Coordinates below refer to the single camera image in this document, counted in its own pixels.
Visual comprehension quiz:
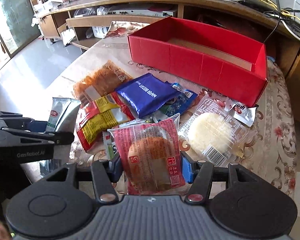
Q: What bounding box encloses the white green wafer packet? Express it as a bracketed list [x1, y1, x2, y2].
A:
[45, 97, 81, 132]

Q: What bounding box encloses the red yellow snack packet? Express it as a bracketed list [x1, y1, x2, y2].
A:
[75, 92, 134, 152]

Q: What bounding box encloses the clear white cake packet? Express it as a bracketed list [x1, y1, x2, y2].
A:
[178, 97, 249, 167]

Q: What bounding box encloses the pink bread snack packet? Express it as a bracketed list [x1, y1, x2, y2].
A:
[108, 118, 186, 195]

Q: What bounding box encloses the orange spicy snack packet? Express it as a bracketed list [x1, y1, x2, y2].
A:
[73, 60, 132, 106]

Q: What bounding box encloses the small white red sachet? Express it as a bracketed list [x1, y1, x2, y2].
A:
[224, 98, 258, 127]

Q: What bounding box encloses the blue green candy bag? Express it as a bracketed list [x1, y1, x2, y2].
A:
[152, 81, 198, 121]

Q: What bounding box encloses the blue wafer biscuit packet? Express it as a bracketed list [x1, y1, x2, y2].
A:
[115, 73, 181, 118]

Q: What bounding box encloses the floral table cloth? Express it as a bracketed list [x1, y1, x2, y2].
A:
[22, 21, 298, 198]

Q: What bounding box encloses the red cardboard box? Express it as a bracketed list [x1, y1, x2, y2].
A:
[128, 17, 268, 107]

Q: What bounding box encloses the wooden tv cabinet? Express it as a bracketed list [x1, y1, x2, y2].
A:
[36, 0, 300, 122]

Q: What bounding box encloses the yellow cable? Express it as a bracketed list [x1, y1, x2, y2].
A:
[239, 0, 300, 30]

